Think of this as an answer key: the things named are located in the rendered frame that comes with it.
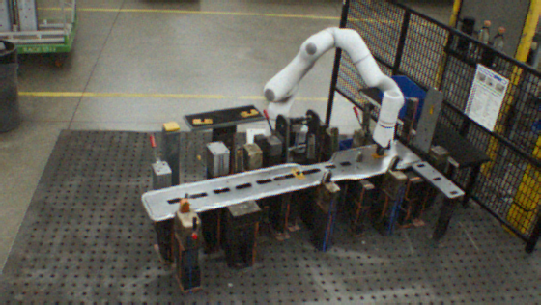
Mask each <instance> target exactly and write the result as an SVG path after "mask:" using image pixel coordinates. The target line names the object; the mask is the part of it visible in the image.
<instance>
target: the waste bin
mask: <svg viewBox="0 0 541 305"><path fill-rule="evenodd" d="M17 57H18V48H17V46H16V44H15V43H13V42H10V41H7V40H0V133H2V132H7V131H10V130H13V129H14V128H16V127H17V126H19V125H20V123H21V121H22V117H21V110H20V103H19V97H18V94H19V90H18V82H17V78H20V76H21V75H20V69H19V64H18V59H17Z"/></svg>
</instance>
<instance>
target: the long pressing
mask: <svg viewBox="0 0 541 305"><path fill-rule="evenodd" d="M376 145H377V143H376ZM376 145H374V144H371V146H366V147H361V148H356V149H351V150H346V151H342V152H335V153H334V154H333V156H332V158H331V159H330V160H329V161H326V162H321V163H317V164H312V165H307V166H300V164H297V163H284V164H279V166H274V167H270V168H265V169H260V170H255V171H250V172H244V173H239V174H235V175H231V176H226V177H220V178H215V179H210V180H200V181H196V182H192V183H187V184H182V185H177V186H171V187H166V188H161V189H158V190H153V191H148V192H145V193H144V194H143V195H142V199H141V201H142V204H143V206H144V208H145V210H146V211H147V214H148V216H149V218H150V219H152V220H155V221H158V222H160V220H161V221H166V220H170V219H174V218H176V210H178V209H179V207H180V203H175V204H167V201H169V200H175V199H179V198H185V194H186V193H188V194H189V197H190V196H192V195H197V194H202V193H207V195H208V196H207V197H203V198H197V199H191V198H190V199H188V201H189V207H190V208H193V210H194V211H195V213H200V212H205V211H209V209H213V208H221V207H226V205H228V204H233V203H236V202H240V201H246V200H250V199H253V200H257V199H261V198H265V197H270V196H274V195H278V194H282V193H288V192H292V191H296V190H301V189H304V188H309V187H314V185H318V184H320V181H321V178H322V175H323V172H324V171H325V167H328V165H334V167H336V169H332V170H331V171H332V172H333V175H332V180H333V181H336V180H343V179H351V180H360V179H364V178H369V177H373V176H377V175H380V174H384V173H385V171H386V168H387V166H388V163H389V161H390V159H391V158H392V157H393V156H394V155H396V154H397V155H398V156H399V157H400V160H399V162H398V164H397V166H396V168H397V169H402V168H406V167H410V166H411V164H415V163H419V162H421V160H422V159H421V158H420V157H418V156H417V155H416V154H415V153H413V152H412V151H409V150H408V149H407V148H406V147H404V146H403V145H402V143H400V142H399V141H397V140H392V143H391V146H390V150H385V151H384V152H385V153H386V154H387V156H384V157H379V158H374V157H373V156H372V155H371V154H373V153H376V148H377V146H376ZM357 153H363V158H362V162H356V161H355V159H356V154H357ZM343 162H349V163H350V165H345V166H343V165H341V164H340V163H343ZM356 166H358V168H357V167H356ZM292 169H298V170H299V171H300V172H304V171H310V170H315V169H319V170H320V171H321V172H318V173H313V174H309V175H304V176H305V179H301V180H299V179H298V178H297V177H294V178H289V179H285V180H275V179H274V178H277V177H281V176H287V175H291V174H293V173H292V172H291V170H292ZM343 171H344V172H343ZM267 179H271V180H272V182H268V183H262V184H258V183H257V182H256V181H258V180H267ZM227 181H229V182H227ZM244 183H250V184H251V187H248V188H244V189H239V190H238V189H236V188H235V187H236V185H239V184H244ZM278 184H280V186H278ZM226 188H228V189H229V190H230V192H226V193H220V194H214V191H216V190H220V189H226Z"/></svg>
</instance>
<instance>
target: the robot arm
mask: <svg viewBox="0 0 541 305"><path fill-rule="evenodd" d="M336 47H340V48H341V49H342V50H346V51H347V52H348V53H349V55H350V57H351V58H352V60H353V62H354V64H355V65H356V69H357V70H358V72H359V74H360V75H361V77H362V79H363V80H364V82H365V83H366V85H367V86H370V87H378V88H380V89H381V90H382V92H383V93H384V98H383V103H382V107H381V112H380V116H379V121H378V123H377V125H376V128H375V131H374V135H373V138H374V139H375V140H376V142H377V145H376V146H377V148H376V154H377V153H379V156H383V155H384V151H385V150H390V146H391V143H392V139H393V132H394V126H395V124H396V119H397V114H398V111H399V109H400V108H401V107H402V106H403V104H404V98H403V96H402V94H401V92H400V90H399V89H398V87H397V84H396V83H395V82H394V81H393V80H392V79H391V78H390V77H388V76H386V75H384V74H382V72H381V70H380V69H378V67H377V65H376V63H375V61H374V59H373V57H372V55H371V53H370V52H369V50H368V48H367V46H366V45H365V43H364V41H363V39H362V38H361V36H360V35H359V33H357V32H355V31H352V30H345V29H340V28H337V27H330V28H327V29H325V30H323V31H321V32H318V33H317V34H315V35H313V36H311V37H310V38H308V39H307V40H306V41H305V42H304V43H303V44H302V46H301V48H300V53H299V55H298V56H297V57H296V58H295V59H294V60H293V62H292V63H291V64H290V65H288V66H287V67H286V68H284V69H283V70H282V71H281V72H280V73H278V74H277V75H276V76H275V77H274V78H272V79H271V80H270V82H269V83H268V84H267V85H265V87H264V91H263V93H264V97H265V98H266V99H267V100H269V101H270V105H269V108H268V113H269V116H270V122H271V126H272V129H274V131H275V121H276V116H277V115H278V114H283V115H284V116H285V117H289V112H290V109H291V107H292V105H293V102H294V100H295V98H296V96H297V94H298V91H299V82H300V80H301V79H302V78H303V77H304V76H305V75H306V74H307V73H308V72H309V71H310V70H311V69H313V68H314V66H315V65H316V62H317V60H318V59H319V58H320V57H321V56H322V55H323V54H325V53H326V52H328V51H330V50H331V49H333V48H336ZM263 134H264V135H265V136H269V135H271V129H270V125H269V122H268V121H267V123H266V124H265V133H263Z"/></svg>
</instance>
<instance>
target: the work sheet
mask: <svg viewBox="0 0 541 305"><path fill-rule="evenodd" d="M510 81H511V82H512V80H511V79H510V78H508V77H507V76H505V75H503V74H501V73H499V72H497V71H495V70H493V69H490V68H489V67H487V66H485V65H483V64H481V63H479V62H477V65H476V68H475V71H474V77H473V80H472V83H471V86H470V91H469V94H468V97H467V100H466V104H465V107H464V109H465V110H464V113H463V115H464V116H466V117H467V118H468V119H470V120H472V121H473V122H475V123H476V124H478V125H480V126H482V127H483V128H485V129H487V130H488V131H489V132H490V133H491V134H492V135H493V134H494V132H495V127H496V124H497V122H498V117H499V115H500V112H501V109H502V105H503V102H504V99H505V96H506V94H507V91H508V88H509V86H510ZM474 84H475V87H474ZM476 85H477V88H476ZM473 87H474V90H473ZM475 88H476V91H475ZM472 90H473V94H474V91H475V94H474V98H473V101H472V104H471V107H470V105H469V108H470V112H469V115H468V116H467V115H466V110H467V107H468V104H469V101H470V102H471V100H470V96H471V93H472ZM473 94H472V97H473ZM472 97H471V99H472ZM469 108H468V111H469ZM468 111H467V114H468Z"/></svg>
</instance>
